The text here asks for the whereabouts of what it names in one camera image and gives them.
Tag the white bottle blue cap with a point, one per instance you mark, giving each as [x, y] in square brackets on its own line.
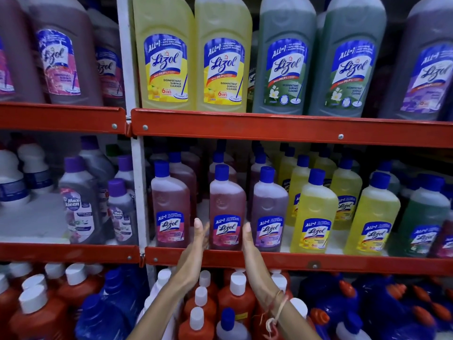
[352, 329]

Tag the lavender cleaner bottle blue cap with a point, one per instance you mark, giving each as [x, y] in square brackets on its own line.
[269, 205]

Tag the large purple cleaner bottle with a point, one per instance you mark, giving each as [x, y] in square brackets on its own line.
[421, 74]

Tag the grey bottle purple cap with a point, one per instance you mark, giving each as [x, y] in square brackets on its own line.
[124, 169]
[79, 208]
[122, 215]
[95, 162]

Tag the white bottle blue label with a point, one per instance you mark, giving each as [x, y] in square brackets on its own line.
[12, 180]
[35, 169]

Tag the person's left thumb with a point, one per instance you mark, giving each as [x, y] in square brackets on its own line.
[206, 240]

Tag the person's right fingers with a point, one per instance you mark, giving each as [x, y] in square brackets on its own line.
[247, 237]

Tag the red shelf rail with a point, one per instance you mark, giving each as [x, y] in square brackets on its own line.
[283, 129]
[354, 263]
[60, 118]
[67, 253]

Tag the white shelf upright post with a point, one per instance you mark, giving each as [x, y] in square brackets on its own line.
[126, 67]

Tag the large yellow cleaner bottle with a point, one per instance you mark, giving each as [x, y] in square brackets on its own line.
[223, 63]
[164, 60]

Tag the pale grey bottle blue cap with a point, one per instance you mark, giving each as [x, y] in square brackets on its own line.
[230, 327]

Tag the person's right hand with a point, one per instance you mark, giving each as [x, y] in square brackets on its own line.
[256, 269]

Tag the person's left hand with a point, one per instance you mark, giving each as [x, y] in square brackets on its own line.
[191, 258]

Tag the group of orange white-capped bottles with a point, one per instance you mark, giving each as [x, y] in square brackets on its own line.
[42, 311]
[233, 297]

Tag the white shelf board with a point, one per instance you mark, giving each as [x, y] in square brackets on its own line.
[32, 219]

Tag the row of yellow cleaner bottles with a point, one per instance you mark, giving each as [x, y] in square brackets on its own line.
[315, 208]

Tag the person's right forearm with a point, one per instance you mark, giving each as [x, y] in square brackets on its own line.
[293, 324]

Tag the row of pink cleaner bottles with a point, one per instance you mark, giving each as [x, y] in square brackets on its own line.
[170, 201]

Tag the pink cleaner bottle blue cap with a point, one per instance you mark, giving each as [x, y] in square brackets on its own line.
[226, 201]

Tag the large pink cleaner bottle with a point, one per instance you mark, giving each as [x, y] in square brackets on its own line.
[14, 49]
[109, 67]
[65, 53]

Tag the large green cleaner bottle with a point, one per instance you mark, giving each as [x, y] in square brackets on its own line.
[285, 67]
[348, 67]

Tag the group of blue orange-capped bottles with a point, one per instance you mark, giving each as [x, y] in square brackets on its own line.
[385, 308]

